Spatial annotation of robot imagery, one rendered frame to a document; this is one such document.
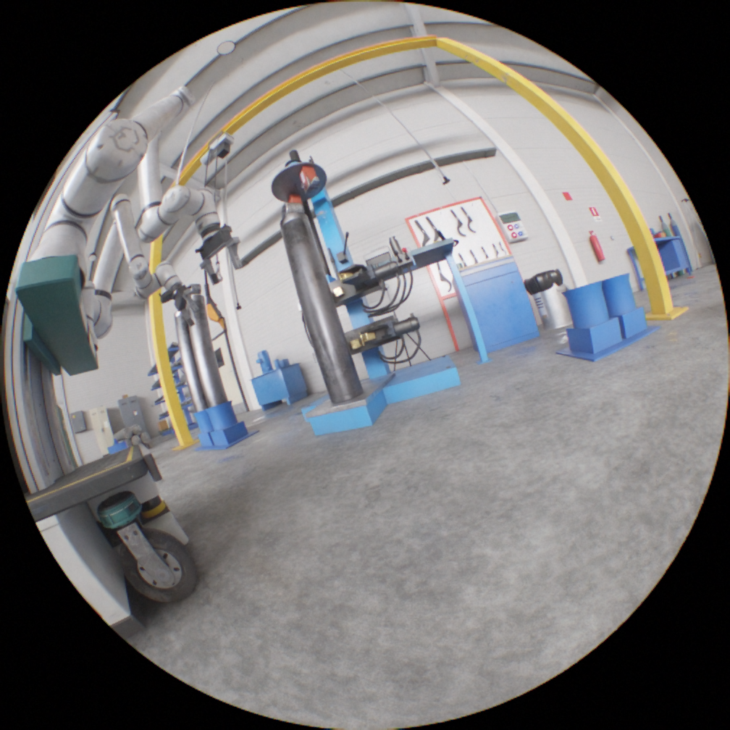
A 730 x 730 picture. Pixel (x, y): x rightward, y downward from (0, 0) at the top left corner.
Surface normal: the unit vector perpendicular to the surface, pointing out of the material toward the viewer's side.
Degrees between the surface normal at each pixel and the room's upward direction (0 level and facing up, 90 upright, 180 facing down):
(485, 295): 90
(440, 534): 0
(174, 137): 173
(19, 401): 90
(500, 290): 90
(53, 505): 90
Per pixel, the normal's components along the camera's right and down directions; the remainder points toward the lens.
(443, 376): -0.31, 0.14
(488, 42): 0.27, 0.96
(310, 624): -0.31, -0.95
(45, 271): 0.84, -0.26
